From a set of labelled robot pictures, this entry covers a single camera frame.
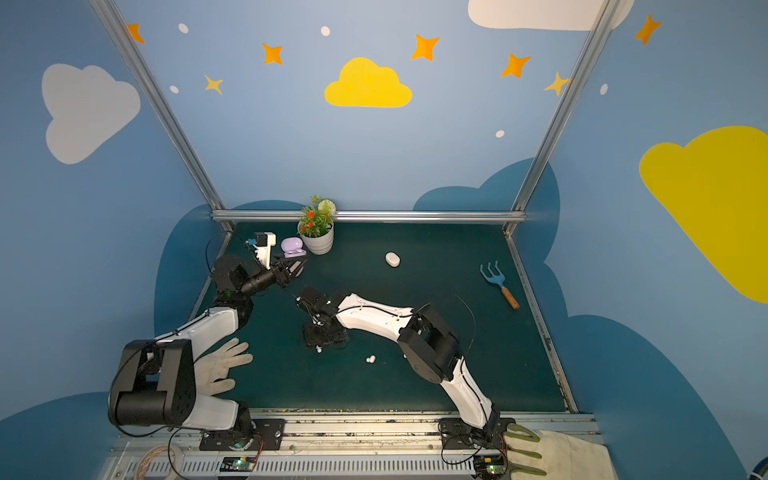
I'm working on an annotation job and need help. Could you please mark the purple earbud charging case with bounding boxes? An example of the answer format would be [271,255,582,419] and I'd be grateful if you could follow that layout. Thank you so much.
[280,237,307,258]

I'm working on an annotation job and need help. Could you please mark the white earbud charging case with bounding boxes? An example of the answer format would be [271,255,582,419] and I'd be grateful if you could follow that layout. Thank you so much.
[385,252,401,268]

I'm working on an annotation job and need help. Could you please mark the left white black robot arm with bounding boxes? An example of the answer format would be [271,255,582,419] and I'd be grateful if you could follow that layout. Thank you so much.
[108,255,307,450]

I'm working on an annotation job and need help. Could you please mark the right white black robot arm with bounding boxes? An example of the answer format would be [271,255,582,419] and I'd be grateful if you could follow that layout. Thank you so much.
[296,286,500,447]

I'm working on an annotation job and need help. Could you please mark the potted plant white pot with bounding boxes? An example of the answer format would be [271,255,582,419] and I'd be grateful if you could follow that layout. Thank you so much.
[297,196,337,255]

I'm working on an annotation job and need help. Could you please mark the white glove on table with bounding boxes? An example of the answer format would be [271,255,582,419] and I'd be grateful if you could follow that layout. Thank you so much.
[194,338,253,396]

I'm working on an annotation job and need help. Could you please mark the left green circuit board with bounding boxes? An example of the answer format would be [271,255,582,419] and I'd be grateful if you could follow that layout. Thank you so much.
[219,457,256,474]

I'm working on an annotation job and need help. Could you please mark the green circuit board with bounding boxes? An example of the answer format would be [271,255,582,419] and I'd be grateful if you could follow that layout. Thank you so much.
[219,457,256,474]
[472,455,507,480]

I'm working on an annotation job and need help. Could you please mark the right green circuit board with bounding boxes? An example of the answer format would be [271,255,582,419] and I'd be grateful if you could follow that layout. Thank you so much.
[472,455,507,480]

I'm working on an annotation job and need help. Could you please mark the green white gardening glove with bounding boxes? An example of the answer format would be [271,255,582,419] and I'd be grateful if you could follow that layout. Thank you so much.
[503,424,618,480]

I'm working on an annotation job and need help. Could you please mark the aluminium back frame bar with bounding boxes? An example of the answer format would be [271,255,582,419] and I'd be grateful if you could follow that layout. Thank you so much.
[212,210,526,224]

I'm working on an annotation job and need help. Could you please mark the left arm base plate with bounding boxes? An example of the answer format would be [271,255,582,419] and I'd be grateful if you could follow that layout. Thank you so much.
[199,418,286,452]

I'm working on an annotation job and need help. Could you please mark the aluminium front rail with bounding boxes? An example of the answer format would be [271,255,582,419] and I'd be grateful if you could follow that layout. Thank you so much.
[95,409,607,480]

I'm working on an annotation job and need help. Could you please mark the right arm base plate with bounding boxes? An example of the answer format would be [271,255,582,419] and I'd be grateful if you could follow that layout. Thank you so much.
[437,418,516,450]

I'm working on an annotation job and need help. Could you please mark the blue garden fork wooden handle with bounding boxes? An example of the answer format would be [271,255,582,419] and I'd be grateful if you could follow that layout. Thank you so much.
[479,261,520,310]

